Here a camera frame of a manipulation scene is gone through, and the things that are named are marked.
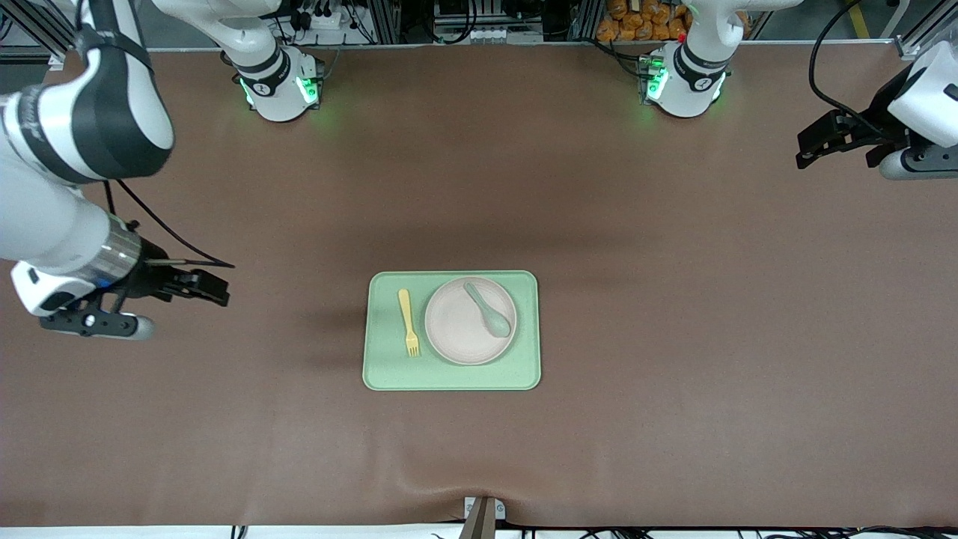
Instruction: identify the yellow plastic fork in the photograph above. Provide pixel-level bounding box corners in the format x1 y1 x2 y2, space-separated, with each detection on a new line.
397 289 421 358

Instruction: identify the round beige plate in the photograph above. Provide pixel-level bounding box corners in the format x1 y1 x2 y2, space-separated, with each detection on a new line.
424 277 519 367

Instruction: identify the pale green plastic spoon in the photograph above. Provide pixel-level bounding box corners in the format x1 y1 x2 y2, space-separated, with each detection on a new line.
463 281 512 339

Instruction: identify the brown table mat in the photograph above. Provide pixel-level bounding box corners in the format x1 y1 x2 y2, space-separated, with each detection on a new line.
0 43 958 529

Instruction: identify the grey base connector box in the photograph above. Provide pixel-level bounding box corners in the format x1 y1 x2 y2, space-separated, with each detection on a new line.
298 58 327 107
638 54 668 106

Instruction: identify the pile of orange snack bags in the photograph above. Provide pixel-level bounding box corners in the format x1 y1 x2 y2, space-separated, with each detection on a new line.
597 0 689 42

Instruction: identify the light green rectangular tray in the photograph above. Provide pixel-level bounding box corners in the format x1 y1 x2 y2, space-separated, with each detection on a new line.
362 270 542 392

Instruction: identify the white power strip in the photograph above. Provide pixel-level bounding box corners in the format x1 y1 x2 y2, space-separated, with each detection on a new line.
296 6 367 31

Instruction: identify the metal table edge clamp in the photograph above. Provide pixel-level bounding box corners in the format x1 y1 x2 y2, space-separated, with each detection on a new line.
464 496 506 539

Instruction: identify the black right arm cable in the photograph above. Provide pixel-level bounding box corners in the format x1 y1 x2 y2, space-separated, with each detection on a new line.
101 178 236 269

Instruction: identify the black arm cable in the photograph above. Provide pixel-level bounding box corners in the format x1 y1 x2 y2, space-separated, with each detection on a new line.
808 0 895 143
101 178 236 269

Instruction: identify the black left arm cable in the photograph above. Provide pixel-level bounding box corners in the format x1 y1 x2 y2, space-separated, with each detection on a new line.
808 0 895 143

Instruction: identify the aluminium diagonal frame strut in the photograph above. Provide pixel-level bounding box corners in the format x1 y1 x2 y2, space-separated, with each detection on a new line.
0 0 79 61
883 0 958 46

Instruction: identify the aluminium frame post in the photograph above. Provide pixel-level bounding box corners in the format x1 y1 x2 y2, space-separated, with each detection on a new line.
569 0 603 42
367 0 401 44

